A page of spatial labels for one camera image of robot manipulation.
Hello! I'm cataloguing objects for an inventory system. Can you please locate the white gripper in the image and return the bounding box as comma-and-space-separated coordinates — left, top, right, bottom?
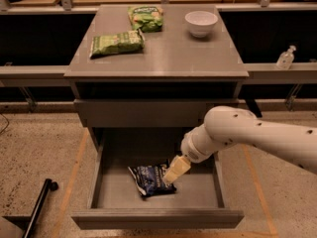
162, 125, 219, 184

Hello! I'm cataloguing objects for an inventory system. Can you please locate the blue chip bag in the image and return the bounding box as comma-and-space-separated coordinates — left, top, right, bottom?
128, 161, 176, 197

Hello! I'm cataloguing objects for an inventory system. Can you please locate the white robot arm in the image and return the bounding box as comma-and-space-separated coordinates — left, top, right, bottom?
163, 106, 317, 183

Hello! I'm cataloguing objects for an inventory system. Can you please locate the open grey middle drawer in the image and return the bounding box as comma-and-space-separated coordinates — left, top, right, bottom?
72, 128, 244, 229

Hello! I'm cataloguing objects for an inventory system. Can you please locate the closed grey top drawer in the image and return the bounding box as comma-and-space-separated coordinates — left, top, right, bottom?
73, 98, 240, 129

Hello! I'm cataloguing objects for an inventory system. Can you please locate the grey drawer cabinet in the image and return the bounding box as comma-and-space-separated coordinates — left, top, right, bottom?
69, 4, 243, 146

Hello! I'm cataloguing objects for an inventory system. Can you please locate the green chip bag front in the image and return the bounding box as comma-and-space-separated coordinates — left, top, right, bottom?
89, 30, 145, 59

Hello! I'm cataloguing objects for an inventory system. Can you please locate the green chip bag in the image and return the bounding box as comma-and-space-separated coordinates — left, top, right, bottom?
128, 6, 163, 33
89, 30, 145, 59

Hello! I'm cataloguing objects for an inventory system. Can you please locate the green chip bag rear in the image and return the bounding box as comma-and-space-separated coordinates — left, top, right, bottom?
128, 6, 163, 33

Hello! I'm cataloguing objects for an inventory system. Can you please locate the white bowl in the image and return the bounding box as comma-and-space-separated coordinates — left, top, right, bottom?
184, 11, 218, 38

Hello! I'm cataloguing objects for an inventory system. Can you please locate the clear sanitizer bottle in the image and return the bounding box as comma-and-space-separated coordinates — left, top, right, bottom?
276, 45, 296, 69

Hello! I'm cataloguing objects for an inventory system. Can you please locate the black metal leg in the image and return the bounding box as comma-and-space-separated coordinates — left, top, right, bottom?
22, 178, 58, 238

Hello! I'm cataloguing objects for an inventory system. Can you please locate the grey metal rail shelf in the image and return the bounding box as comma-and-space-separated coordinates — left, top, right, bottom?
0, 62, 317, 87

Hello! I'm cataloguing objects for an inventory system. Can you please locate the black cable on floor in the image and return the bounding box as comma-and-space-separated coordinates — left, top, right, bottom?
0, 112, 11, 136

